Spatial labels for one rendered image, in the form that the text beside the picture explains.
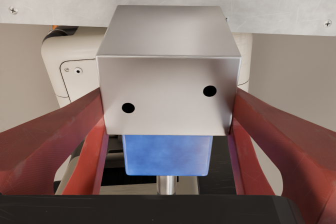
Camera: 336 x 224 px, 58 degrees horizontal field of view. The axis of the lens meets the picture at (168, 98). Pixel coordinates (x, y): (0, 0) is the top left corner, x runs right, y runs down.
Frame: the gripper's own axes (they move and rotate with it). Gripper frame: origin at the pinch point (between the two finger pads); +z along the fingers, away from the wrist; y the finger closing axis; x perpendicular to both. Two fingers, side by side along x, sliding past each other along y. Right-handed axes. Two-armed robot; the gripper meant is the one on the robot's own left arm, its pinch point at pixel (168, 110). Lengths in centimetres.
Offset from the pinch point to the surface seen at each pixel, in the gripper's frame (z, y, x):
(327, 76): 94, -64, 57
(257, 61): 94, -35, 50
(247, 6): 15.0, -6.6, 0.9
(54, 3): 15.0, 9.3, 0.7
